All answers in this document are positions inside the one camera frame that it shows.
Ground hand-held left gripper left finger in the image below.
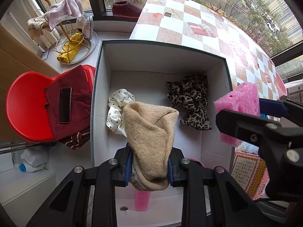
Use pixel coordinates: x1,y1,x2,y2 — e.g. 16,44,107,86
26,147,133,227

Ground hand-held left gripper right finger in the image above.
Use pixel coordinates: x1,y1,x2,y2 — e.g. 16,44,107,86
167,148,268,227

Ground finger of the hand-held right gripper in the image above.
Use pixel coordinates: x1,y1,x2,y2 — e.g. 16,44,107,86
259,98,303,119
216,109,291,147

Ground pink sponge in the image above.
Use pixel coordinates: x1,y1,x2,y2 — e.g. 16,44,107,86
214,82,261,145
134,189,151,211

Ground beige knit hat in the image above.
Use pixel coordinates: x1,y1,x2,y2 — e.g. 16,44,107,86
123,101,180,192

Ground cream polka dot scrunchie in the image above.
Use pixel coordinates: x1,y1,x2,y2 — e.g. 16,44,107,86
106,89,135,138

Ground leopard print scrunchie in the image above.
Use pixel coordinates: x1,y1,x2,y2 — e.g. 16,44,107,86
166,74,213,131

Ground white cardboard box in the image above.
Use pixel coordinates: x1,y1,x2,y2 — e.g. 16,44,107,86
91,40,235,227

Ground pink plastic basin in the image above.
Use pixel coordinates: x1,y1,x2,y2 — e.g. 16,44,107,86
276,72,288,97

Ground red patterned box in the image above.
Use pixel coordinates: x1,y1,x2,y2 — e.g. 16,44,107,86
231,150,270,200

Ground maroon striped garment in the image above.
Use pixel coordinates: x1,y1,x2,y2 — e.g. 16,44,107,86
58,131,91,150

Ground black smartphone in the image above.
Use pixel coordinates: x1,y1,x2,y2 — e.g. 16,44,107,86
57,87,72,124

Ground white bottle with blue cap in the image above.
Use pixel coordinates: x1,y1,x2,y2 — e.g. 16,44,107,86
13,148,50,173

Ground checkered printed tablecloth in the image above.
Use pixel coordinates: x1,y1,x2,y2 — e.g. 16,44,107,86
129,0,288,114

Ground metal pole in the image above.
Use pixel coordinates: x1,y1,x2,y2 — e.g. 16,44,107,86
0,142,26,155

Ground red plastic chair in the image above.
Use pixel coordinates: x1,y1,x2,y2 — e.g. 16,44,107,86
5,64,96,143

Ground white round tray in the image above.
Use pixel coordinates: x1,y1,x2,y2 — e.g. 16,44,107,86
43,30,98,65

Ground yellow folded umbrella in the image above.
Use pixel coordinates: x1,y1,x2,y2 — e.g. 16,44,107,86
57,33,83,64

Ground grey slippers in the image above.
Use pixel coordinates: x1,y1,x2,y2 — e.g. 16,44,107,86
76,15,94,39

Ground maroon knit slipper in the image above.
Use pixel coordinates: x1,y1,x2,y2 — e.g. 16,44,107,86
112,1,142,19

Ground cream towel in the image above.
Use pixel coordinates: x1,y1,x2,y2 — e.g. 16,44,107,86
27,15,54,40

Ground lavender towel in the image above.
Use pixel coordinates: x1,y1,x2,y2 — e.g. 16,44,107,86
45,0,84,31

